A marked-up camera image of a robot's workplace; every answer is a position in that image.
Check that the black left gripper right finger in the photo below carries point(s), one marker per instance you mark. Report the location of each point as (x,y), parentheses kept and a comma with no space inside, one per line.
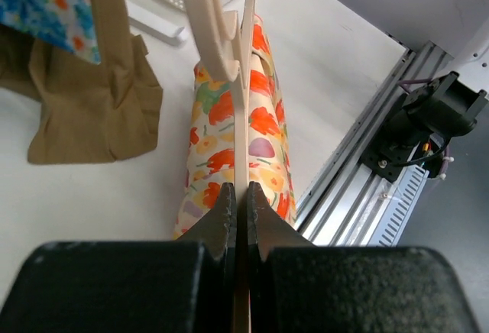
(297,286)

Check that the beige plastic hanger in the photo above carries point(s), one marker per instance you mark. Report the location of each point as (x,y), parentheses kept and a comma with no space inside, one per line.
(224,40)

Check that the orange floral cloth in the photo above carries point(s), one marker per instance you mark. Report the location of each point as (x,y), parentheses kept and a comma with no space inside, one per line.
(210,161)

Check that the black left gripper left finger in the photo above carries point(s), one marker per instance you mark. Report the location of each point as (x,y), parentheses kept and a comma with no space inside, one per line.
(131,286)

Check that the white metal clothes rack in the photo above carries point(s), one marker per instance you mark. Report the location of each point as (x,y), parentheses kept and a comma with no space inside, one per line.
(156,26)

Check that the blue floral skirt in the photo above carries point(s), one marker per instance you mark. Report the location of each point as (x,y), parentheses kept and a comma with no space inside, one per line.
(68,24)

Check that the tan khaki skirt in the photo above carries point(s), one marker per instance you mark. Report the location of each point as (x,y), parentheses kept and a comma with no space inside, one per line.
(90,113)

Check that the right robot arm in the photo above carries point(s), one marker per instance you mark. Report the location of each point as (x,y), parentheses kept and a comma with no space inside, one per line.
(421,123)

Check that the slotted cable duct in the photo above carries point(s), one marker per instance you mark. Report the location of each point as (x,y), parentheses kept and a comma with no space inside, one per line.
(399,208)

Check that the aluminium mounting rail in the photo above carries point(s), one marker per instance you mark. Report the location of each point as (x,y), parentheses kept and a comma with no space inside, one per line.
(353,202)

